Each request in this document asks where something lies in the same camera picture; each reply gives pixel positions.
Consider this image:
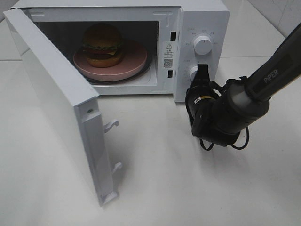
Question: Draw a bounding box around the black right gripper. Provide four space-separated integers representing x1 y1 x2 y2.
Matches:
185 64 219 104

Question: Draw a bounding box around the white control knob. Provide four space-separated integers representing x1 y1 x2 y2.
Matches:
189 65 198 81
193 34 213 55

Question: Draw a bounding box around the pink round plate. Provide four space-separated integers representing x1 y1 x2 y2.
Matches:
73 40 148 82

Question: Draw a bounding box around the burger with lettuce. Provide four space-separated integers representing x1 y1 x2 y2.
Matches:
82 23 123 68

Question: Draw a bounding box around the white microwave door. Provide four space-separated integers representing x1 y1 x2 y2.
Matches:
4 9 122 206

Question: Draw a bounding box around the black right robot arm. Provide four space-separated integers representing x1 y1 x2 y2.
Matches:
185 25 301 150

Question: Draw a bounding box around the white warning label sticker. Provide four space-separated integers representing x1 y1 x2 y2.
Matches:
162 41 175 69

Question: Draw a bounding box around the white microwave oven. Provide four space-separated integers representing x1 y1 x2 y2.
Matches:
10 0 230 102

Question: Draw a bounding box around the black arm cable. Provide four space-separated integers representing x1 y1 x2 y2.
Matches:
198 76 250 151

